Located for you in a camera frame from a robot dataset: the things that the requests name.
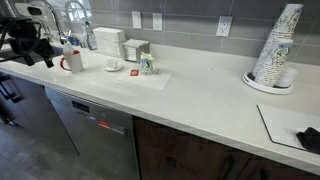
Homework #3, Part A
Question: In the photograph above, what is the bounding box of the small chrome faucet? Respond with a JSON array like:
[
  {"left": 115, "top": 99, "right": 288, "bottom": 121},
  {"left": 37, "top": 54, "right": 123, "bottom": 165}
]
[{"left": 39, "top": 19, "right": 55, "bottom": 43}]

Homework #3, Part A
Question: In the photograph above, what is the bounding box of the blue sponge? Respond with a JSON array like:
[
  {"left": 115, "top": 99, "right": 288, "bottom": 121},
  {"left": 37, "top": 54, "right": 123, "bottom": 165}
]
[{"left": 67, "top": 35, "right": 81, "bottom": 47}]

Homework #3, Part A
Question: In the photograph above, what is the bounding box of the tall patterned paper cup stack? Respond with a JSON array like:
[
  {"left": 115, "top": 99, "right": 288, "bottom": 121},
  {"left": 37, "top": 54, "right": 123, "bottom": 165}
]
[{"left": 251, "top": 3, "right": 305, "bottom": 81}]

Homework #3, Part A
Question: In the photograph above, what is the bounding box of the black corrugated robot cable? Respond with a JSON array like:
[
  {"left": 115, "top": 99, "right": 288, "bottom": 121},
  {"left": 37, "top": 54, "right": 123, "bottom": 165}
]
[{"left": 0, "top": 16, "right": 45, "bottom": 64}]

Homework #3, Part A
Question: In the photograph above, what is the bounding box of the white wall outlet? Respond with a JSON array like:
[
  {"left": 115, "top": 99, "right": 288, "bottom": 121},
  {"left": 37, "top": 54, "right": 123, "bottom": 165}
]
[
  {"left": 215, "top": 15, "right": 234, "bottom": 38},
  {"left": 152, "top": 12, "right": 164, "bottom": 32}
]

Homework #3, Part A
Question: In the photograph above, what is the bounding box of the white mat with black edge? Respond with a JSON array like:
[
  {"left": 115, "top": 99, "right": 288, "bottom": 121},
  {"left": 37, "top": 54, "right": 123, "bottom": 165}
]
[{"left": 256, "top": 103, "right": 320, "bottom": 152}]

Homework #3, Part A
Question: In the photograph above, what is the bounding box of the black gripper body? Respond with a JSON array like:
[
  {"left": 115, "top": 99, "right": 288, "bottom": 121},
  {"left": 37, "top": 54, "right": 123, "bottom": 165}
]
[{"left": 5, "top": 19, "right": 51, "bottom": 58}]

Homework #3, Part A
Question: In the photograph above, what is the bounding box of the black cloth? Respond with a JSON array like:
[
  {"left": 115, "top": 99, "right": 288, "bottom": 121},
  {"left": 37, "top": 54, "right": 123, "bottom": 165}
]
[{"left": 296, "top": 126, "right": 320, "bottom": 155}]

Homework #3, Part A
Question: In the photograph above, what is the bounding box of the stack of white cup lids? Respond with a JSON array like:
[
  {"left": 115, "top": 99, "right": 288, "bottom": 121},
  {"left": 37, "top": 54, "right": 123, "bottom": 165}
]
[{"left": 275, "top": 66, "right": 298, "bottom": 89}]

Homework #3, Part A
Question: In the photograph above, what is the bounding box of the white saucer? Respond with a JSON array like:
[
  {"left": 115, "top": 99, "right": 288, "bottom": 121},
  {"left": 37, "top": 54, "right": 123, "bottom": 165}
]
[{"left": 103, "top": 63, "right": 124, "bottom": 73}]

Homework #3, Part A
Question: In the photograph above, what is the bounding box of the white mug with red handle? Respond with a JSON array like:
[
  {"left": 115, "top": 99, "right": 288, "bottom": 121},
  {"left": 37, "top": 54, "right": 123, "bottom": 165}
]
[{"left": 59, "top": 49, "right": 85, "bottom": 74}]

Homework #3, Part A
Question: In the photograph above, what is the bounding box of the white paper towel sheet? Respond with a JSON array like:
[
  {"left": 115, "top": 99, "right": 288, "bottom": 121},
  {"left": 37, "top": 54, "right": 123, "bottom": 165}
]
[{"left": 115, "top": 64, "right": 173, "bottom": 91}]

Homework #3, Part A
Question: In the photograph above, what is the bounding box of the tall chrome faucet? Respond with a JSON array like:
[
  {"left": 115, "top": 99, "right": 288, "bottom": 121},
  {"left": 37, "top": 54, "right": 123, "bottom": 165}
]
[{"left": 33, "top": 0, "right": 68, "bottom": 45}]

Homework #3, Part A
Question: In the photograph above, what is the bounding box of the white round tray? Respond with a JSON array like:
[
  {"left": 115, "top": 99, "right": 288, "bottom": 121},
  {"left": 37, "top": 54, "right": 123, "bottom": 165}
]
[{"left": 241, "top": 70, "right": 295, "bottom": 96}]

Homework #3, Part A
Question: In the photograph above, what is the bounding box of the clear plastic bottle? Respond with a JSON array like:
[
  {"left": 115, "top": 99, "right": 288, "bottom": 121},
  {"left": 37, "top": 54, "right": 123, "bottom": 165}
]
[{"left": 82, "top": 20, "right": 99, "bottom": 52}]

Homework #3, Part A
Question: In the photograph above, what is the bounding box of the stack of white paper towels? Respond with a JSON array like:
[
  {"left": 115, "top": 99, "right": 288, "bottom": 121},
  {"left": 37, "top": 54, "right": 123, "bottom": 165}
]
[{"left": 92, "top": 26, "right": 127, "bottom": 58}]

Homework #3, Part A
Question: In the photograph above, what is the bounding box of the small white teacup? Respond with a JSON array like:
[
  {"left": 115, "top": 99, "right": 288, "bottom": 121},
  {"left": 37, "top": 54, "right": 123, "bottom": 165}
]
[{"left": 106, "top": 58, "right": 120, "bottom": 69}]

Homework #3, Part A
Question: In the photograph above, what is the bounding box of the grey cabinet with black handles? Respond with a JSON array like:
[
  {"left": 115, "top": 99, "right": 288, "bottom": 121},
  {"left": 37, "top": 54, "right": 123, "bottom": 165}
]
[{"left": 0, "top": 71, "right": 80, "bottom": 156}]

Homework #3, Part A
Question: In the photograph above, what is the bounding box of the dark brown wooden cabinet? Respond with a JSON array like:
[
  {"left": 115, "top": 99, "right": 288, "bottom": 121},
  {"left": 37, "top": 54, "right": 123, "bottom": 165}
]
[{"left": 133, "top": 115, "right": 320, "bottom": 180}]

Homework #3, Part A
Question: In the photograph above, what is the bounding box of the white wall switch plate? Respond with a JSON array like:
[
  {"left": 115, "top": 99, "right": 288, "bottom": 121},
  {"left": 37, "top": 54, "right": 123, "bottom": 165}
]
[{"left": 131, "top": 11, "right": 143, "bottom": 30}]

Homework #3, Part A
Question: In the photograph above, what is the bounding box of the short patterned paper cup stack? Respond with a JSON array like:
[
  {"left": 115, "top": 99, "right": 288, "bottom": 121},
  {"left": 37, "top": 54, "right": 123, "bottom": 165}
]
[{"left": 254, "top": 37, "right": 295, "bottom": 88}]

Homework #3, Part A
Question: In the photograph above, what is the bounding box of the stainless steel dishwasher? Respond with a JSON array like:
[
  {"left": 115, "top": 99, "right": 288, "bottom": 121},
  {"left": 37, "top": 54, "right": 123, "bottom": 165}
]
[{"left": 44, "top": 85, "right": 141, "bottom": 180}]

